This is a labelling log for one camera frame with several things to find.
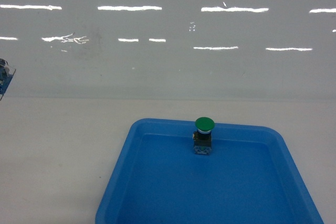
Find red mushroom push button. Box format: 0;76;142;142
0;59;16;100

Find green mushroom push button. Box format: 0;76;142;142
193;117;215;155

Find blue plastic tray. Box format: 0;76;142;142
95;119;322;223

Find white glossy whiteboard panel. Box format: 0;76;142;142
1;0;335;100

